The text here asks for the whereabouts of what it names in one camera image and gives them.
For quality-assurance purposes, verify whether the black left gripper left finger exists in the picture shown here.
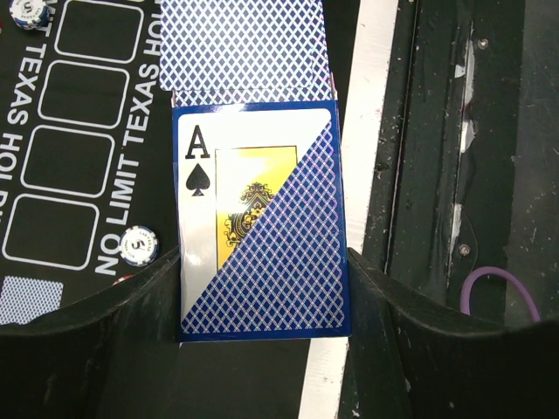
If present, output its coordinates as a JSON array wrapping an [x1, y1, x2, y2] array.
[[1, 250, 180, 418]]

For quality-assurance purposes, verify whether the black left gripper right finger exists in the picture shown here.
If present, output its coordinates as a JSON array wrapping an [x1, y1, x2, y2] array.
[[348, 250, 558, 418]]

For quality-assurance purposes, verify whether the blue back card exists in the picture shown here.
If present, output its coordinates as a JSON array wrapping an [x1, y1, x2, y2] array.
[[160, 1, 330, 93], [0, 276, 64, 325]]

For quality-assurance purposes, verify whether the blue white 5 chip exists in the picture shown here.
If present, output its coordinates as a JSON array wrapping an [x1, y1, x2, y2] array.
[[9, 0, 49, 30], [119, 225, 159, 267]]

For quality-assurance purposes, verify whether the blue playing card deck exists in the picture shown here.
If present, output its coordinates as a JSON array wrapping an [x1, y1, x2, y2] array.
[[172, 94, 351, 343]]

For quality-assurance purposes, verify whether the red white 100 chip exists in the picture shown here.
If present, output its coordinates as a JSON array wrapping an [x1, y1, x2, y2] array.
[[112, 274, 133, 285]]

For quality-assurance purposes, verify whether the black poker table mat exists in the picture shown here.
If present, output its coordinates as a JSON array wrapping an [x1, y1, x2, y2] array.
[[1, 1, 356, 418]]

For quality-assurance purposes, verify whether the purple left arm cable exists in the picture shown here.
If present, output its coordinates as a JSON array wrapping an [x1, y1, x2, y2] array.
[[459, 266, 542, 323]]

